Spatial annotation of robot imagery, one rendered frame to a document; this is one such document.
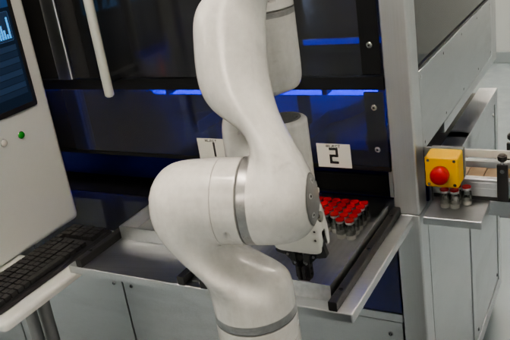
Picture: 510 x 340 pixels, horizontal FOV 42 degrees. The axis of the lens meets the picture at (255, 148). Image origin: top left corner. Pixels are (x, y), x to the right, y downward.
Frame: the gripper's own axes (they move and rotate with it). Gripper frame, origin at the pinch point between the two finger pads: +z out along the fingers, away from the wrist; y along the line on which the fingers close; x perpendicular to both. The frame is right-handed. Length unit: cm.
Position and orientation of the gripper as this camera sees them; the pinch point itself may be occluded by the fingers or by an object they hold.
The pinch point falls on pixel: (304, 271)
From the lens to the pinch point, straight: 131.9
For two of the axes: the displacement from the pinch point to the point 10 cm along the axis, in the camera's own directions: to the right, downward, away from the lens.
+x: -4.6, 3.8, -8.0
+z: 1.5, 9.2, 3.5
